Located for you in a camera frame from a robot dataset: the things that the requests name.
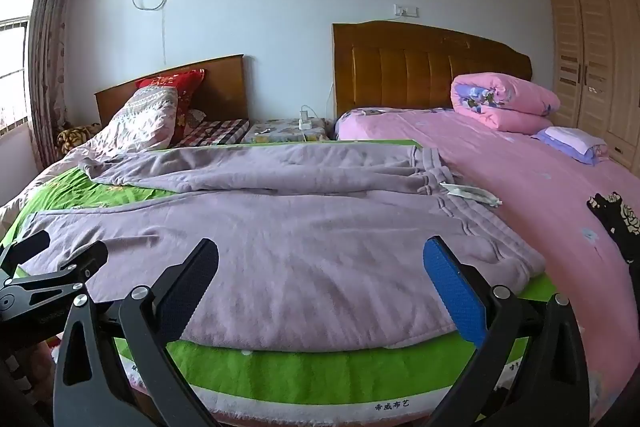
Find green printed blanket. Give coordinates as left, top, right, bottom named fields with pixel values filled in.
left=0, top=139, right=557, bottom=424

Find light wooden wardrobe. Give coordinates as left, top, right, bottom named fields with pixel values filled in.
left=548, top=0, right=640, bottom=170

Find small plain wooden headboard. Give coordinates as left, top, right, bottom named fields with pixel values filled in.
left=94, top=54, right=249, bottom=128

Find pink bed sheet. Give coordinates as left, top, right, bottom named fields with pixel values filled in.
left=334, top=108, right=640, bottom=427

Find window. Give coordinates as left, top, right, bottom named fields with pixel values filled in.
left=0, top=0, right=38, bottom=138

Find red patterned pillow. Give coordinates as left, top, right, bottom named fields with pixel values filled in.
left=135, top=68, right=206, bottom=146

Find folded pink floral quilt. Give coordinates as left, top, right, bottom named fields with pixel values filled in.
left=450, top=73, right=562, bottom=134

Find white floral quilt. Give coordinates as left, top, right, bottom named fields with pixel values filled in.
left=0, top=86, right=179, bottom=228

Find brown and yellow blanket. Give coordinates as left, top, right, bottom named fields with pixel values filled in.
left=55, top=122, right=101, bottom=155

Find purple pillow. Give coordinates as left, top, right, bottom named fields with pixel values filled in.
left=531, top=126, right=610, bottom=166

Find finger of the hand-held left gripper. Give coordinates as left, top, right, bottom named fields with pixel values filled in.
left=14, top=240, right=109, bottom=294
left=0, top=230, right=51, bottom=279

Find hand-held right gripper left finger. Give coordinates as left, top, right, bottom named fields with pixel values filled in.
left=52, top=238, right=219, bottom=427

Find bedside table with printed cloth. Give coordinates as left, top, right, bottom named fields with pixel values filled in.
left=241, top=117, right=328, bottom=144

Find pink patterned curtain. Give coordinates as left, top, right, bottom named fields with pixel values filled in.
left=27, top=0, right=81, bottom=170

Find black flowered cloth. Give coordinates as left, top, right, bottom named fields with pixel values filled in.
left=586, top=191, right=640, bottom=265

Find purple pants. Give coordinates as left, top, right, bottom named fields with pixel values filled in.
left=17, top=141, right=547, bottom=354

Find white crumpled tag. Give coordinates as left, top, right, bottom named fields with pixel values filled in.
left=440, top=182, right=502, bottom=208

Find large padded wooden headboard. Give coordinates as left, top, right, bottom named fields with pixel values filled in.
left=332, top=21, right=532, bottom=120

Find small checked cloth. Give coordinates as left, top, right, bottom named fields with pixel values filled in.
left=172, top=118, right=250, bottom=148

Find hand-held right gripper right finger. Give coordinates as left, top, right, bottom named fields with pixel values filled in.
left=415, top=235, right=591, bottom=427

